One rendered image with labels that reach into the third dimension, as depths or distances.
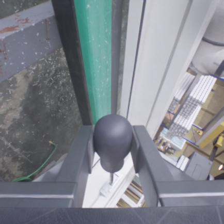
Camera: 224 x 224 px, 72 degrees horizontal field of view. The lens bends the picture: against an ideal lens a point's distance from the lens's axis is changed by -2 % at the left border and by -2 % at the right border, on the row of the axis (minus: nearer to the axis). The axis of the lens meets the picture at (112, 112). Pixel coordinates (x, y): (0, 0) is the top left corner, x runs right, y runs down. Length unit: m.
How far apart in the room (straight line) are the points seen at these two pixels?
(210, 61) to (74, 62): 0.78
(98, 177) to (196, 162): 0.25
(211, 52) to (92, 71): 0.76
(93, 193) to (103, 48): 0.24
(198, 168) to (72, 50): 0.39
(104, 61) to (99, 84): 0.03
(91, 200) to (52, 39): 0.26
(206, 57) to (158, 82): 0.67
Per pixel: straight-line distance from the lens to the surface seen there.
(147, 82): 0.24
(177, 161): 0.46
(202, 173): 0.45
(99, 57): 0.17
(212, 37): 0.86
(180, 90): 4.63
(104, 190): 0.31
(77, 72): 0.19
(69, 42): 0.17
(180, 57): 0.20
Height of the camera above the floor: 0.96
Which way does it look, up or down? 21 degrees down
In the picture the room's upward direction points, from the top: 122 degrees clockwise
